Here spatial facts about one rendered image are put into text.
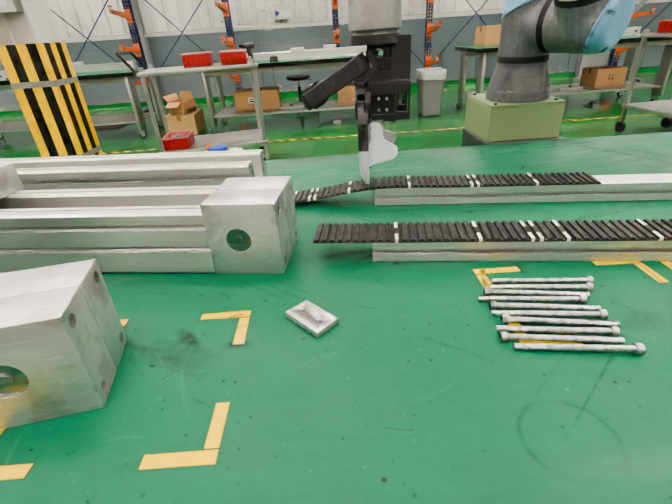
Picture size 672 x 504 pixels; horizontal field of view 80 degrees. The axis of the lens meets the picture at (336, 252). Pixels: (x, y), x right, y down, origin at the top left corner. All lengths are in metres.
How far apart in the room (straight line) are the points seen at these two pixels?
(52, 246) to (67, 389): 0.28
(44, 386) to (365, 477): 0.25
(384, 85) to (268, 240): 0.29
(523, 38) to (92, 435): 1.06
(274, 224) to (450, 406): 0.27
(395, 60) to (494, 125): 0.50
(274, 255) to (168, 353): 0.16
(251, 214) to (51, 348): 0.23
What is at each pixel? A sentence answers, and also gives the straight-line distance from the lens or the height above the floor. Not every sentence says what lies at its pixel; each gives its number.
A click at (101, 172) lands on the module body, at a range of 0.79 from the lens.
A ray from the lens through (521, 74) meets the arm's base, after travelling 1.12.
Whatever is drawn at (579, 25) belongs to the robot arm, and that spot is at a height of 1.02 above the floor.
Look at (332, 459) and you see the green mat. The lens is 0.32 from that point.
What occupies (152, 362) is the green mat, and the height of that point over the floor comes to 0.78.
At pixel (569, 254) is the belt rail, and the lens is 0.56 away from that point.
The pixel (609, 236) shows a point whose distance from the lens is 0.57.
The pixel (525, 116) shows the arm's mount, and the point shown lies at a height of 0.84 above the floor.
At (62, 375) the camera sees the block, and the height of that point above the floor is 0.82.
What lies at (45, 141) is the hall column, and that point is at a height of 0.44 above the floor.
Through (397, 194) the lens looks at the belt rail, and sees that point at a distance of 0.68.
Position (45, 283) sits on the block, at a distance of 0.41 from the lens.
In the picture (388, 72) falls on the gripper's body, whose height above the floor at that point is 0.99.
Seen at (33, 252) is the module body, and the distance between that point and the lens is 0.66.
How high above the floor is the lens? 1.04
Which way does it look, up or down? 29 degrees down
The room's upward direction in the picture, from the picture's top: 4 degrees counter-clockwise
